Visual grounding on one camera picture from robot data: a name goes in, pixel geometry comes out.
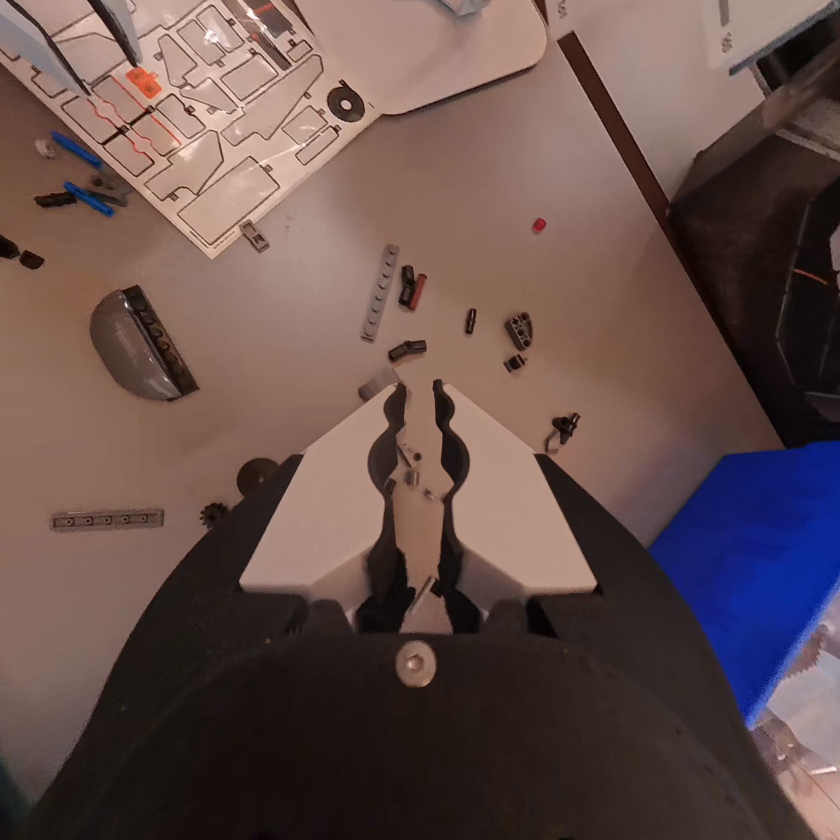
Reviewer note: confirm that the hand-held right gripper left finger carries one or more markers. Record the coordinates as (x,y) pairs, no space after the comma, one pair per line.
(315,525)

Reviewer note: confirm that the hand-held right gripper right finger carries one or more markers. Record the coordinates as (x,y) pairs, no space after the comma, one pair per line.
(518,525)

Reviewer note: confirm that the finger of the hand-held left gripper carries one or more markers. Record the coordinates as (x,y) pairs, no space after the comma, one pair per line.
(19,33)
(121,19)

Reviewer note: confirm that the lego sticker sheet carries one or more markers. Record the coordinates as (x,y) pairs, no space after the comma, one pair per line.
(229,197)

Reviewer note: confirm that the black plate lego assembly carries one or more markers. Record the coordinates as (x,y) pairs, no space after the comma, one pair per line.
(141,344)

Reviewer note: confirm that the lego instruction booklet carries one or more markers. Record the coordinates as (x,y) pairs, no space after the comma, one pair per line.
(656,26)

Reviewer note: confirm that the black lego dish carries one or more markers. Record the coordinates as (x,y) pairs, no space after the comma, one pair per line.
(259,476)

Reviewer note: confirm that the black lego gear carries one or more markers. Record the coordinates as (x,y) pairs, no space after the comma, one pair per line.
(213,514)

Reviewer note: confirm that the small grey lego cylinder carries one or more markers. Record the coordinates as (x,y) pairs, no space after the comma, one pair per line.
(411,478)

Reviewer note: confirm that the small white lego piece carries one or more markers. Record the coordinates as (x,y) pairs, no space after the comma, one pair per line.
(44,148)

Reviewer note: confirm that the blue lego pin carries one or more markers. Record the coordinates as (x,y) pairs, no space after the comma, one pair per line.
(75,148)
(88,200)

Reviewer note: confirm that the grey curved lego slope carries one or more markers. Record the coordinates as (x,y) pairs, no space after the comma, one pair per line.
(377,387)

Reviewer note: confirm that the black and grey lego clip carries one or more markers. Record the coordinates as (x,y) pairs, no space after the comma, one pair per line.
(514,363)

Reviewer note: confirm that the dark grey thick lego liftarm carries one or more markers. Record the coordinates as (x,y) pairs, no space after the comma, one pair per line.
(522,330)

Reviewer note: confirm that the black angled lego connector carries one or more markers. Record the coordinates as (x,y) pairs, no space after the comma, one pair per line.
(407,350)

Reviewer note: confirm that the grey grooved lego plate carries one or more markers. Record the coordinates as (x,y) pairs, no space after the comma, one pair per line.
(107,520)

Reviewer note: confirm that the small black lego piece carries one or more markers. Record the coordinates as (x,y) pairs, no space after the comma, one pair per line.
(31,260)

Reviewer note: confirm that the long light grey lego plate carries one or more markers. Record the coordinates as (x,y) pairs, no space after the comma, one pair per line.
(379,292)

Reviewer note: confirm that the black lego box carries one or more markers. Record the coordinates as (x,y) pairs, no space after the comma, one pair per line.
(735,229)

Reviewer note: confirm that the black connector with grey band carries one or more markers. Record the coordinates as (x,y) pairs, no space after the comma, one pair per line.
(564,426)

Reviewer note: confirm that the small grey piece with hole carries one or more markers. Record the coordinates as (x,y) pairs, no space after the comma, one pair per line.
(407,453)

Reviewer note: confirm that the blue mat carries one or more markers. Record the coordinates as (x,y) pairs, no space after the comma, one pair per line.
(754,558)

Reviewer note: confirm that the black connector with brown axle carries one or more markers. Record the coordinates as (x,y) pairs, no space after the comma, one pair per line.
(410,285)

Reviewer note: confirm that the white book stand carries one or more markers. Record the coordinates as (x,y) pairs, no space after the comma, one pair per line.
(426,65)

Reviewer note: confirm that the clear plastic bag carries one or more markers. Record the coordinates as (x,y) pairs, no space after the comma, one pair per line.
(807,735)

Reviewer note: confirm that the small grey lego bracket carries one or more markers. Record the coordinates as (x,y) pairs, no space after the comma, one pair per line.
(254,236)

